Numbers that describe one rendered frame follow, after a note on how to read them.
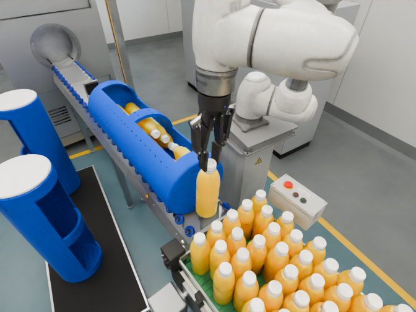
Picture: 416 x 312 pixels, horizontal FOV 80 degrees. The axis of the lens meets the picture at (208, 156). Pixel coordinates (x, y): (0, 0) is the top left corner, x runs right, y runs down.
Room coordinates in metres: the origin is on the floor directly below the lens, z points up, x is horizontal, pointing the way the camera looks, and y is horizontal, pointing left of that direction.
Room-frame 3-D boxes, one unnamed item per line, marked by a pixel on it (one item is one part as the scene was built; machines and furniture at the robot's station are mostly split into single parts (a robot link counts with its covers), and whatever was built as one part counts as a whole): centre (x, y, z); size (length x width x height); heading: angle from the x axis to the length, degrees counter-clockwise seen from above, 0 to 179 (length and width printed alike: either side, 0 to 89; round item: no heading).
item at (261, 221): (0.55, -0.22, 1.00); 0.07 x 0.07 x 0.20
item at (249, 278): (0.31, -0.12, 1.11); 0.04 x 0.04 x 0.02
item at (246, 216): (0.58, -0.15, 1.00); 0.07 x 0.07 x 0.20
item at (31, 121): (1.50, 1.31, 0.59); 0.28 x 0.28 x 0.88
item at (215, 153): (0.53, -0.02, 1.40); 0.03 x 0.01 x 0.07; 39
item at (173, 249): (0.46, 0.13, 0.95); 0.10 x 0.07 x 0.10; 129
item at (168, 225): (1.44, 0.65, 0.79); 2.17 x 0.29 x 0.34; 39
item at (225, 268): (0.33, -0.05, 1.11); 0.04 x 0.04 x 0.02
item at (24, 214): (0.80, 0.88, 0.59); 0.28 x 0.28 x 0.88
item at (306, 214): (0.64, -0.36, 1.05); 0.20 x 0.10 x 0.10; 39
